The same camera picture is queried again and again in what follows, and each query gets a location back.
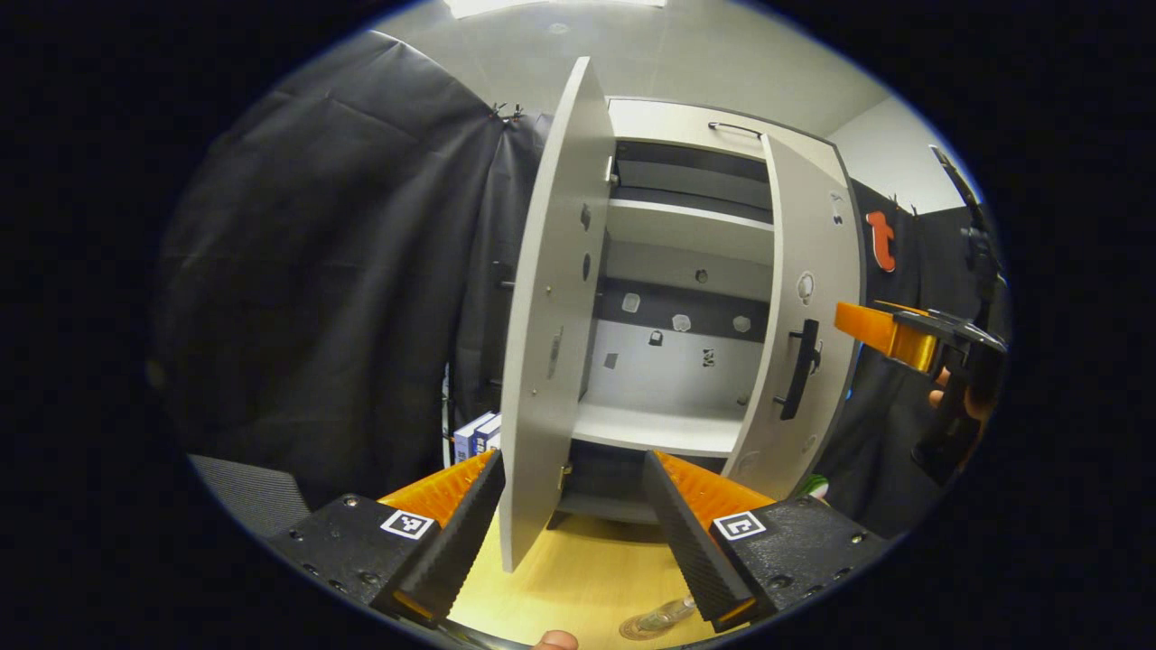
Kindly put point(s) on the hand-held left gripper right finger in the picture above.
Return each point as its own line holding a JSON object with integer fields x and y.
{"x": 686, "y": 551}

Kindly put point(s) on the white cabinet door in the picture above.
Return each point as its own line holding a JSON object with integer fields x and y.
{"x": 813, "y": 248}
{"x": 551, "y": 271}

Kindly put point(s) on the clear plastic bottle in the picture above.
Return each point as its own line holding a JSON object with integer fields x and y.
{"x": 668, "y": 614}

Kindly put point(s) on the ceiling light panel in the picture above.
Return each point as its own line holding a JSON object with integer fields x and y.
{"x": 542, "y": 5}

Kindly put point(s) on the metal door hinge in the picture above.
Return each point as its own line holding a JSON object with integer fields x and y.
{"x": 564, "y": 476}
{"x": 610, "y": 170}

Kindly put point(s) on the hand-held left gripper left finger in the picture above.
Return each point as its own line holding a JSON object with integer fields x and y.
{"x": 461, "y": 542}

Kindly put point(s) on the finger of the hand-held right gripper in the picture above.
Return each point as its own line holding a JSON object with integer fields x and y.
{"x": 880, "y": 332}

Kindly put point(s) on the green and white object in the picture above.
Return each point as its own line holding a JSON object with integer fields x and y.
{"x": 813, "y": 489}

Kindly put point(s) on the white cabinet shelf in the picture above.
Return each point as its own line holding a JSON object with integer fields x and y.
{"x": 659, "y": 429}
{"x": 686, "y": 230}

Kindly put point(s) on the grey and white cabinet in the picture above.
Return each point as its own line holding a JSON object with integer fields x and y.
{"x": 668, "y": 370}

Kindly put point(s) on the black camera stand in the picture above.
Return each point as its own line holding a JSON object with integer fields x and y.
{"x": 975, "y": 235}

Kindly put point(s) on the black backdrop cloth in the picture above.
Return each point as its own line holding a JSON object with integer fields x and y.
{"x": 316, "y": 271}
{"x": 885, "y": 433}

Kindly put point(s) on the grey ribbed panel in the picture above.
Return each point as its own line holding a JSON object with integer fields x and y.
{"x": 253, "y": 496}

